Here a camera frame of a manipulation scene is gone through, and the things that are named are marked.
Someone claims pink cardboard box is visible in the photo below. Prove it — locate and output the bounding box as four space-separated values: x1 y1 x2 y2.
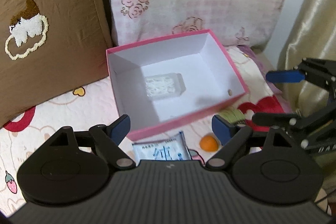
106 30 248 141

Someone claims green yarn ball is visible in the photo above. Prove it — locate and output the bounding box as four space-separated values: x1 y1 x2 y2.
218 107 246 125

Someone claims brown embroidered cushion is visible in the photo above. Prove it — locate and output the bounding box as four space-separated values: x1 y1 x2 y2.
1 0 112 124

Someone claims blue wet wipes pack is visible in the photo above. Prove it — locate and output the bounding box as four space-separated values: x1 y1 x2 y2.
132 131 191 164

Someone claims beige satin curtain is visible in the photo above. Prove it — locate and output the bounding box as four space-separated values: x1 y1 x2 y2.
278 0 335 116

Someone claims clear plastic swab box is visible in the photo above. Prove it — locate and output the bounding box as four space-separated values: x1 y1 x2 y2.
144 73 186 101

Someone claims small orange fruit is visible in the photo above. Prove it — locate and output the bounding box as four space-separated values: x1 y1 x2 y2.
199 135 219 152

